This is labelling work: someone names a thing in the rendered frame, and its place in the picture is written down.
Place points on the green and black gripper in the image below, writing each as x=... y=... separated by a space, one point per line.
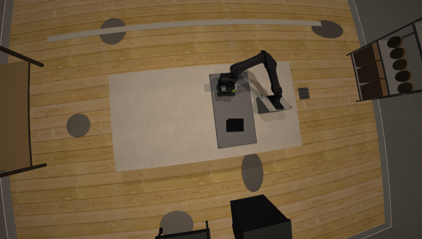
x=230 y=89

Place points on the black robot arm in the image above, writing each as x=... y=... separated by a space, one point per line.
x=270 y=65

